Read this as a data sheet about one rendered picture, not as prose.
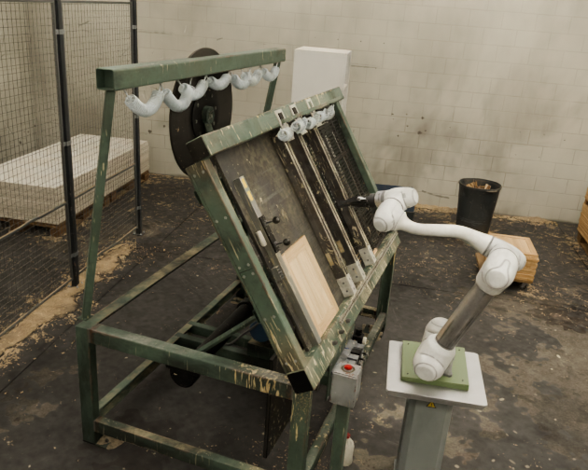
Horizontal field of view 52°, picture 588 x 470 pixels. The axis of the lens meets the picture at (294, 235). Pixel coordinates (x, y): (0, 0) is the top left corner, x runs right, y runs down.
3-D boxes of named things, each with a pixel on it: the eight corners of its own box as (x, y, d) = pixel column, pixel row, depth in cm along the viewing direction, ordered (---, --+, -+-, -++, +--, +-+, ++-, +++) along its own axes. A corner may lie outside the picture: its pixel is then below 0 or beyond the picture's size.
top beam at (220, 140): (194, 163, 276) (211, 156, 272) (184, 144, 274) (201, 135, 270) (333, 103, 471) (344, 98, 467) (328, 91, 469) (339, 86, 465)
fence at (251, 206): (312, 346, 315) (318, 344, 314) (232, 180, 301) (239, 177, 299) (315, 341, 320) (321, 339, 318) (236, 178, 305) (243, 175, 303)
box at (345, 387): (353, 410, 289) (357, 378, 283) (329, 403, 293) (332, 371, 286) (358, 396, 300) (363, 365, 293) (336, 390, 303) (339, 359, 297)
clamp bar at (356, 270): (353, 283, 388) (387, 273, 378) (274, 113, 370) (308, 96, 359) (357, 278, 397) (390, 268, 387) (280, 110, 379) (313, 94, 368)
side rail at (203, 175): (285, 374, 296) (304, 368, 291) (184, 168, 279) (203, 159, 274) (289, 367, 301) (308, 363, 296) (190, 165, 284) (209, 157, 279)
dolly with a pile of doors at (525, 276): (532, 293, 603) (540, 255, 589) (478, 286, 611) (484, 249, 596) (522, 269, 660) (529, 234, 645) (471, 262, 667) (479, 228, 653)
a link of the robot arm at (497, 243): (497, 230, 287) (493, 241, 275) (532, 249, 283) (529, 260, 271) (483, 252, 293) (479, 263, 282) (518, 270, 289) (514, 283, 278)
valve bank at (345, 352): (351, 408, 319) (356, 369, 311) (325, 401, 324) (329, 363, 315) (372, 361, 364) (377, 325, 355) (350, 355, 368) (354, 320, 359)
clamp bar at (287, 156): (343, 298, 368) (379, 288, 357) (259, 117, 349) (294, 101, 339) (347, 292, 377) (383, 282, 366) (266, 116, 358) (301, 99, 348)
